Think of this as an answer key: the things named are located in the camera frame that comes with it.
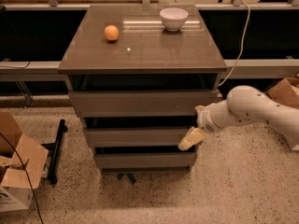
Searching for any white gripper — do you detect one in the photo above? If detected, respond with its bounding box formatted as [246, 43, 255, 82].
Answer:
[178, 105, 221, 151]

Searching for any grey drawer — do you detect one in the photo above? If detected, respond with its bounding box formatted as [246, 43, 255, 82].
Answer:
[69, 91, 218, 118]
[94, 153, 197, 169]
[83, 128, 189, 147]

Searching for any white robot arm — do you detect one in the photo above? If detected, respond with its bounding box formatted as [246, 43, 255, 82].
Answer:
[178, 86, 299, 151]

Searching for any grey drawer cabinet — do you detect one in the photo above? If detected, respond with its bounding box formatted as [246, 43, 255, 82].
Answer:
[58, 5, 227, 172]

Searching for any grey bottom drawer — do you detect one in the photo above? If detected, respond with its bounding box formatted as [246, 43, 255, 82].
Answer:
[94, 153, 197, 169]

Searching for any grey top drawer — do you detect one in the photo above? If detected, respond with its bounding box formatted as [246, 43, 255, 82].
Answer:
[69, 91, 218, 118]

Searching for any open cardboard box left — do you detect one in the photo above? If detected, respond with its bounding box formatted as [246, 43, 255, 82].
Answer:
[0, 111, 49, 212]

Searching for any cardboard box right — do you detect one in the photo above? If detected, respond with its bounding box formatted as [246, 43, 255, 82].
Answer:
[267, 77, 299, 109]

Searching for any white bowl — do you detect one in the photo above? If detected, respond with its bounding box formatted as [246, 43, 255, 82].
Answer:
[159, 7, 189, 31]

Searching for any orange fruit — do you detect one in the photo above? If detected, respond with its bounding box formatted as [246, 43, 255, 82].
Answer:
[105, 25, 119, 42]

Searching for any black metal stand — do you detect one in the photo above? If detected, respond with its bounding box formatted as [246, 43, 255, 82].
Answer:
[43, 119, 68, 185]

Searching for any white cable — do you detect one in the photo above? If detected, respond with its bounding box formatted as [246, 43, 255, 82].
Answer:
[218, 2, 251, 88]

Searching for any black cable left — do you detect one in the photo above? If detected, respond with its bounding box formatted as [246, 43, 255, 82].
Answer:
[0, 131, 46, 224]

